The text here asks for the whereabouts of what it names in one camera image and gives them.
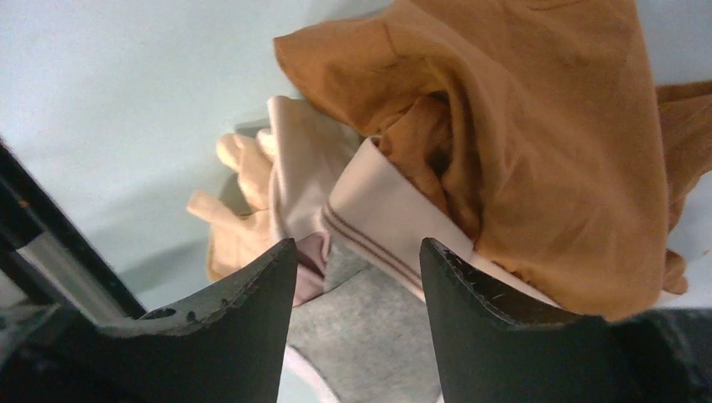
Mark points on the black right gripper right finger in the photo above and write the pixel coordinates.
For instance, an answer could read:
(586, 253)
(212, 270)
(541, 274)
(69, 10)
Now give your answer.
(494, 343)

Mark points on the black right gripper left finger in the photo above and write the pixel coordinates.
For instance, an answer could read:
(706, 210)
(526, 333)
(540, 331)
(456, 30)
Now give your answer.
(224, 343)

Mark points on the orange-brown underwear with cream waistband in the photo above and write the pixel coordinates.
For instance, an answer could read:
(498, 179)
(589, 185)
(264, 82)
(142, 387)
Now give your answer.
(535, 126)

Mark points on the beige crumpled underwear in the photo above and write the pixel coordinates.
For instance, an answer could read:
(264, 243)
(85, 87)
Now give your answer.
(283, 176)

